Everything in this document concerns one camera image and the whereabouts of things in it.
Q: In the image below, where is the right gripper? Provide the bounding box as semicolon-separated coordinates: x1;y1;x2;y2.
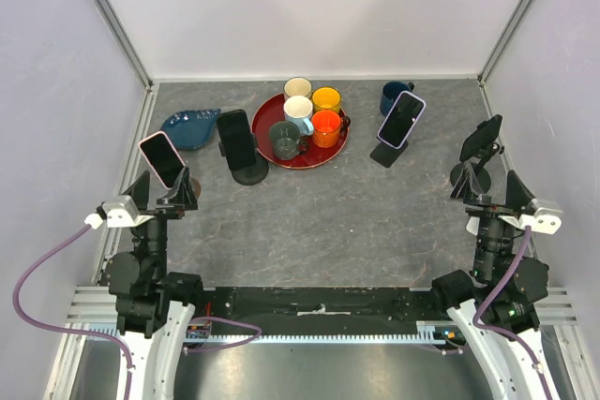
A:
448;159;535;280

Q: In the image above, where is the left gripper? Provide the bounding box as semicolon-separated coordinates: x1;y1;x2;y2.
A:
123;165;196;278

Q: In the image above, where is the black phone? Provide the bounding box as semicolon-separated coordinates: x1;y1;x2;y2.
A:
459;114;503;162
217;109;256;171

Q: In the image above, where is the black round-base phone stand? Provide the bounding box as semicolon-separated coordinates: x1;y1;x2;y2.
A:
218;133;269;185

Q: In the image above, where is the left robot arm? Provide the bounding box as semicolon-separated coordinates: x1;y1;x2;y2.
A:
102;168;206;399

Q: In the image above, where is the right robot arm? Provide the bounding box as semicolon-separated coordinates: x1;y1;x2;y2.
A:
428;163;563;399

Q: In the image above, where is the pink-cased phone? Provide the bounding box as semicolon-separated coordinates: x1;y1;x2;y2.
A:
138;131;185;189

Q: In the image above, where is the wooden-base phone stand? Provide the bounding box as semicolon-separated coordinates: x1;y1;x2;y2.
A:
187;173;202;200

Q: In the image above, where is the black flat phone stand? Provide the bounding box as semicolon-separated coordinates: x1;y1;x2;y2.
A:
369;141;409;169

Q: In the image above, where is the lilac-cased phone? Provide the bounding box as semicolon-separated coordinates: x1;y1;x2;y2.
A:
377;91;427;149

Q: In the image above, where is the blue leaf-shaped dish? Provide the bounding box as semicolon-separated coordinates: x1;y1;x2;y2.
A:
160;109;221;151

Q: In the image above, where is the grey mug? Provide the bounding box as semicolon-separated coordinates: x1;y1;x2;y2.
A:
268;121;309;161

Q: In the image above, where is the red round tray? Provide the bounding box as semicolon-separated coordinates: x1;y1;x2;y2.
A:
251;93;350;170

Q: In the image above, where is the dark blue mug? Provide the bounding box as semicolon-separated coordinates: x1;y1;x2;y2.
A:
380;81;414;116

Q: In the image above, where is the light blue mug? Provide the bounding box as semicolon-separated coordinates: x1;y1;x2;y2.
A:
283;96;314;136

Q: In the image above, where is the cream mug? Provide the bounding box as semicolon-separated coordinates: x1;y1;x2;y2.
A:
283;77;312;99

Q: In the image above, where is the orange mug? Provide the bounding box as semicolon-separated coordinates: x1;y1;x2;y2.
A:
311;110;351;148

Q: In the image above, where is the yellow mug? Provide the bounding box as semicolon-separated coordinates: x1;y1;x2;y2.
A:
311;86;341;113

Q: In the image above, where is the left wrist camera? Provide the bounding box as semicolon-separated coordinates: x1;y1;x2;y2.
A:
83;195;154;230

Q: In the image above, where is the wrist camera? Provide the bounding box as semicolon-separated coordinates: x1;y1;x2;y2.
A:
83;195;154;230
500;199;563;235

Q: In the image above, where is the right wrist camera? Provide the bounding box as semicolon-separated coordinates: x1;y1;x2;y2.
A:
500;199;563;235

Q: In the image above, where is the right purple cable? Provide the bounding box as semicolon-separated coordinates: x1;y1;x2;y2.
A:
472;225;554;400

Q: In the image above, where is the purple cable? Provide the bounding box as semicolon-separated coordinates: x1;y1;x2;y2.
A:
472;225;554;400
11;224;263;400

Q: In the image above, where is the grey cable duct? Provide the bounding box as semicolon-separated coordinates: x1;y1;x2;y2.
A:
83;319;470;345

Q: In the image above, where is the black mounting base plate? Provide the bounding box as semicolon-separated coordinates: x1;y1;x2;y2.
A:
202;287;448;327

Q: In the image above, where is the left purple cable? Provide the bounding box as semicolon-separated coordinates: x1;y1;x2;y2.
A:
11;224;263;400

